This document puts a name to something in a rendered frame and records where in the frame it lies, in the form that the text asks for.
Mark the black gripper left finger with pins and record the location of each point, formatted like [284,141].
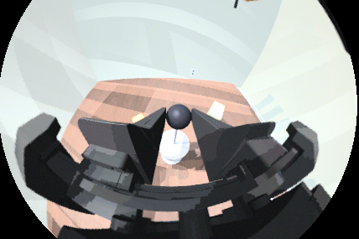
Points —
[141,140]

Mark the small tan cube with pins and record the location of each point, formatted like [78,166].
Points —
[137,118]

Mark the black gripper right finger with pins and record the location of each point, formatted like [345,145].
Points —
[220,142]

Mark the glass french press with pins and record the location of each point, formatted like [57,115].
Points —
[175,144]

